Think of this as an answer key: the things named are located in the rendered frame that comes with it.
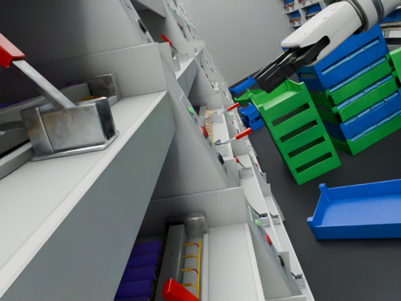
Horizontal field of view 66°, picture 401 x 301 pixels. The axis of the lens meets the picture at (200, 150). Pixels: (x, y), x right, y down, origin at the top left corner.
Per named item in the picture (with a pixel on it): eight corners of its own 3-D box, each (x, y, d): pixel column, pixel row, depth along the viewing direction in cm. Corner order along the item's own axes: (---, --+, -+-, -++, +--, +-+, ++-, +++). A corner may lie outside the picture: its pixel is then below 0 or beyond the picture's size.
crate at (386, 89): (370, 85, 146) (364, 70, 144) (402, 87, 127) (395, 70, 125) (315, 117, 147) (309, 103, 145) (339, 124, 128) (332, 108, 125)
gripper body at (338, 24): (326, -6, 53) (274, 39, 56) (354, -16, 43) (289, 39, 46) (349, 30, 55) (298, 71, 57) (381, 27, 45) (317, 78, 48)
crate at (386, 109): (376, 99, 149) (370, 85, 146) (408, 104, 129) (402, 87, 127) (322, 131, 149) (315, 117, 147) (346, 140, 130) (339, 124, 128)
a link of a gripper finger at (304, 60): (329, 27, 48) (298, 46, 52) (320, 46, 43) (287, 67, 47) (333, 33, 49) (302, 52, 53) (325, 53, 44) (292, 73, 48)
